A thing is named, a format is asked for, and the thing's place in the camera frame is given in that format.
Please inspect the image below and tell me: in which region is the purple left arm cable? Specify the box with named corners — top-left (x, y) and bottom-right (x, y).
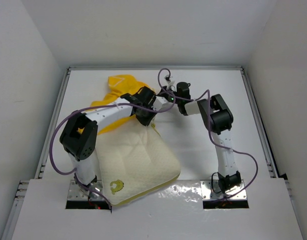
top-left (48, 98), bottom-right (176, 208)

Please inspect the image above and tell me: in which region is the aluminium table frame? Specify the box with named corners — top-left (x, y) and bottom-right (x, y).
top-left (0, 65), bottom-right (304, 240)

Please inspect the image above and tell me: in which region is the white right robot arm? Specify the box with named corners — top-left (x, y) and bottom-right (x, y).
top-left (159, 82), bottom-right (242, 194)

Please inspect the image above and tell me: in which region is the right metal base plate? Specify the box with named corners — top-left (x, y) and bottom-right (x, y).
top-left (200, 180), bottom-right (248, 201)

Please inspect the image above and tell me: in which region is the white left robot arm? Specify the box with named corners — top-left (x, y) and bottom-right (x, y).
top-left (59, 86), bottom-right (157, 188)

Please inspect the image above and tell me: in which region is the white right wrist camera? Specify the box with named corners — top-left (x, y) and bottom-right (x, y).
top-left (164, 75), bottom-right (175, 88)

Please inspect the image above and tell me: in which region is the metal base plate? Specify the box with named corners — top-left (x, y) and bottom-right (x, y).
top-left (200, 180), bottom-right (248, 201)
top-left (67, 180), bottom-right (105, 202)

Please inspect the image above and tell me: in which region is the cream foam pillow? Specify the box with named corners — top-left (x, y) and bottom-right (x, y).
top-left (95, 121), bottom-right (181, 206)

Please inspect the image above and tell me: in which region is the yellow printed pillowcase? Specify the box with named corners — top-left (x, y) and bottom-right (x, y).
top-left (90, 74), bottom-right (157, 137)

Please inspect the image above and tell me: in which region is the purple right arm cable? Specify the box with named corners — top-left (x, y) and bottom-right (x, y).
top-left (157, 67), bottom-right (259, 201)

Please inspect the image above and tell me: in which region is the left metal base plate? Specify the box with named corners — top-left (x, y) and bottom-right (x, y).
top-left (67, 180), bottom-right (105, 202)

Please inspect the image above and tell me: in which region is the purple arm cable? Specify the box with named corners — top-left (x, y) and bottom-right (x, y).
top-left (48, 98), bottom-right (176, 208)
top-left (157, 67), bottom-right (259, 201)

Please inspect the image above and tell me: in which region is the white front cover board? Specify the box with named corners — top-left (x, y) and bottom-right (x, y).
top-left (12, 178), bottom-right (302, 240)

